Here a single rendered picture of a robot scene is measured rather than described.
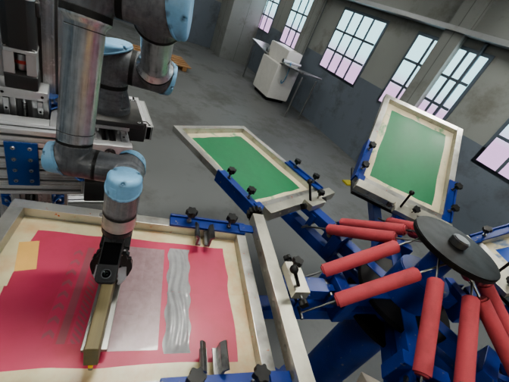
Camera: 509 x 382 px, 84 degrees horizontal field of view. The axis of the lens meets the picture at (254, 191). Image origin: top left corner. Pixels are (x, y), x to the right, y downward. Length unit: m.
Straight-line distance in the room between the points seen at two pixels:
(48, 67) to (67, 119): 0.57
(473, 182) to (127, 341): 4.58
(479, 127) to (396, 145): 2.91
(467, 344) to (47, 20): 1.65
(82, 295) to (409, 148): 1.94
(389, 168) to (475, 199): 2.97
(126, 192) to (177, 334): 0.43
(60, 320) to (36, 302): 0.08
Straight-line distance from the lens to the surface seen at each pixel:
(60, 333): 0.91
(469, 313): 1.18
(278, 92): 7.00
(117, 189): 0.67
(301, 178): 1.80
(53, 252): 1.05
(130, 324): 0.91
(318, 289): 1.08
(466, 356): 1.14
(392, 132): 2.17
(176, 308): 0.94
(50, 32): 1.27
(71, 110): 0.74
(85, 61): 0.72
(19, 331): 0.93
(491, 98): 4.99
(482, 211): 4.84
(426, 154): 2.21
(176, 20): 0.69
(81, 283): 0.98
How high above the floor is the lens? 1.75
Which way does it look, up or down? 32 degrees down
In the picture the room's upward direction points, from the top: 24 degrees clockwise
